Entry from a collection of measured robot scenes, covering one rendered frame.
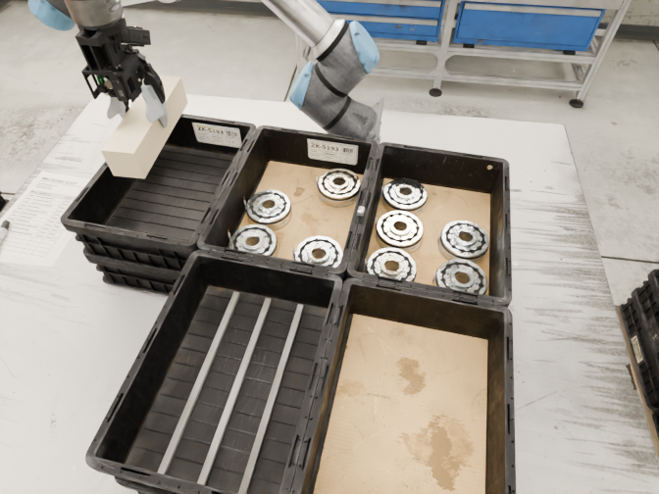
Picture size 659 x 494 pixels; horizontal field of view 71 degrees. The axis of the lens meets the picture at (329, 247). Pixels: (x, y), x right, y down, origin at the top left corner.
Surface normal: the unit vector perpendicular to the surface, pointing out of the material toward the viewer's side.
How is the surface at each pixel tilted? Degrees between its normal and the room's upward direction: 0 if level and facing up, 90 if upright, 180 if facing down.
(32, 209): 0
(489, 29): 90
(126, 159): 90
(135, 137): 0
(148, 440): 0
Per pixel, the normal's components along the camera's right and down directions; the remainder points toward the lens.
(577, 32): -0.15, 0.77
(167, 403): 0.00, -0.62
